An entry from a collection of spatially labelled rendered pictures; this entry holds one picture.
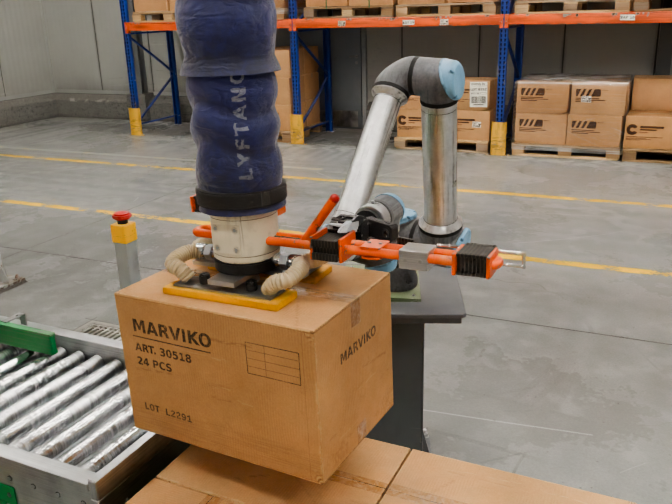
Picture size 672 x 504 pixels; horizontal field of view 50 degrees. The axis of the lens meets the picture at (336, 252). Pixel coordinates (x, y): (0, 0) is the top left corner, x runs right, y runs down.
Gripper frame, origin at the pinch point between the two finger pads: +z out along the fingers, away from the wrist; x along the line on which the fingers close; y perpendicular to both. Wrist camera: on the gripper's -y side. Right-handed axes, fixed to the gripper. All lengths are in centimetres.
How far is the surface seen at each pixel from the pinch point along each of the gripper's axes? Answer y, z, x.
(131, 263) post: 111, -48, -35
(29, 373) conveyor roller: 130, -11, -67
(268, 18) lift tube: 17, 0, 52
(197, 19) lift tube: 28, 11, 52
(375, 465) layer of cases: -4, -8, -66
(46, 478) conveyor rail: 73, 35, -63
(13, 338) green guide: 148, -21, -61
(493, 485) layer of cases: -36, -12, -66
